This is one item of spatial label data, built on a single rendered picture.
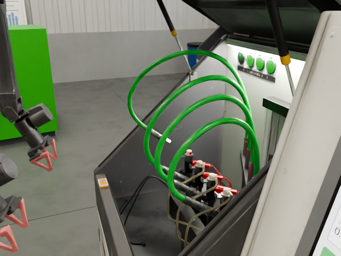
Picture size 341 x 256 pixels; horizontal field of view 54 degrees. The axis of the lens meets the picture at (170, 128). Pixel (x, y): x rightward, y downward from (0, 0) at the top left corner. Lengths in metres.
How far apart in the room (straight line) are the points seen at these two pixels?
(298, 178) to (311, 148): 0.06
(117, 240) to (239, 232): 0.37
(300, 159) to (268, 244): 0.18
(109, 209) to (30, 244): 1.58
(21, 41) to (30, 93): 0.59
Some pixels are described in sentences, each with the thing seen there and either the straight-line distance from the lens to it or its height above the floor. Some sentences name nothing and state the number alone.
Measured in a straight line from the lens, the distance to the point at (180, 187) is 0.86.
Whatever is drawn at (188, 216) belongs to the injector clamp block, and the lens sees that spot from 1.01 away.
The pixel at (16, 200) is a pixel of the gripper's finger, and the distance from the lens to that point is 0.98.
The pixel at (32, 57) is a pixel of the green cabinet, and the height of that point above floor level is 0.99.
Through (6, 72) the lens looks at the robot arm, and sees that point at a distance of 1.25.
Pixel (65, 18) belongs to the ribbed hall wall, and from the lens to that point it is 7.36.
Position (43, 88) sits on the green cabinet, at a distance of 4.23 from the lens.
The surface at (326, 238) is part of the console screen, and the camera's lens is 0.60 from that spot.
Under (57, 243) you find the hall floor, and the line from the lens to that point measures 2.59.
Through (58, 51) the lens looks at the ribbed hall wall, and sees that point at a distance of 7.38.
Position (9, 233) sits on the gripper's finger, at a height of 1.05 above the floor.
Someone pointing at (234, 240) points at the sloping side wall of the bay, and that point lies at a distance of 0.77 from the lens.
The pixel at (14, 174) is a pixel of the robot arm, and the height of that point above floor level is 1.18.
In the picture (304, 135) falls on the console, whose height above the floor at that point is 1.34.
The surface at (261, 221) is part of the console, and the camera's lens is 0.74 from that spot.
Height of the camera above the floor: 1.56
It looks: 20 degrees down
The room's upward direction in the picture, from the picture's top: straight up
